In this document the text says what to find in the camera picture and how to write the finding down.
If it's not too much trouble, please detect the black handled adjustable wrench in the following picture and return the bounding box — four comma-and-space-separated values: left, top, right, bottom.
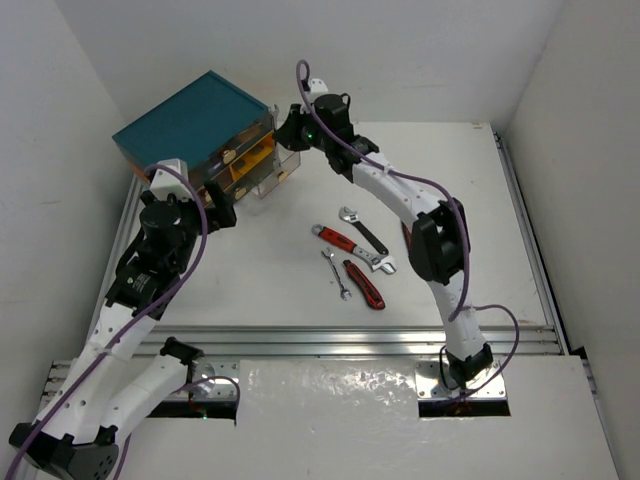
339, 206, 389, 255

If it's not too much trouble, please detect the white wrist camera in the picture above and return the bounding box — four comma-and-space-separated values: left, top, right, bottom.
305, 78, 329, 101
149, 158, 192, 201

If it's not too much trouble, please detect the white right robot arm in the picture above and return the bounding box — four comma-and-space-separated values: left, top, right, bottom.
275, 94, 493, 387

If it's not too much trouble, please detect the small silver open-end wrench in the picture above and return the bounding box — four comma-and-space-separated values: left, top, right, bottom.
270, 104, 281, 177

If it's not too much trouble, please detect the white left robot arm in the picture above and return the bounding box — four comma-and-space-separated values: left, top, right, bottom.
9, 182, 237, 479

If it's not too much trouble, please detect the red handled adjustable wrench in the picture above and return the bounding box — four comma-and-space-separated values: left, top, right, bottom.
311, 224, 397, 275

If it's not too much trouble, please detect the transparent brown drawer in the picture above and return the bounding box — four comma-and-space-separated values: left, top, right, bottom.
230, 133, 300, 201

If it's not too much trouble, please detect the aluminium table edge rail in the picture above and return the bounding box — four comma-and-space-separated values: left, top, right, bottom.
139, 324, 569, 359

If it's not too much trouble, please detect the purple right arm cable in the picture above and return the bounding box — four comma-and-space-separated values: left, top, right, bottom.
295, 59, 521, 401

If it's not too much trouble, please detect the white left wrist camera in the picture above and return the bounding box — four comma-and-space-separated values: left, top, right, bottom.
149, 158, 192, 201

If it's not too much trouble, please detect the teal drawer organizer box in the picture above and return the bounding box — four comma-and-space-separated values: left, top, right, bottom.
113, 71, 273, 203

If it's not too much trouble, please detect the white foam cover panel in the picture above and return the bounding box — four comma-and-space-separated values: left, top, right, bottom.
240, 358, 418, 421

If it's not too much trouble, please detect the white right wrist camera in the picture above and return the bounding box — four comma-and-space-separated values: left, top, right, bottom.
305, 78, 329, 101

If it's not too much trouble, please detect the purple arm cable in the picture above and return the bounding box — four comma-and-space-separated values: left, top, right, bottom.
295, 59, 521, 401
3, 164, 211, 480

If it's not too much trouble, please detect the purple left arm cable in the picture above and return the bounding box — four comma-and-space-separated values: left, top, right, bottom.
3, 164, 211, 480

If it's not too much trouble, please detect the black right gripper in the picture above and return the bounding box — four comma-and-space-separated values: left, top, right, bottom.
274, 102, 332, 152

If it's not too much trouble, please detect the red black utility knife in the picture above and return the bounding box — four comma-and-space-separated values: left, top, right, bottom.
401, 223, 412, 255
342, 260, 386, 311

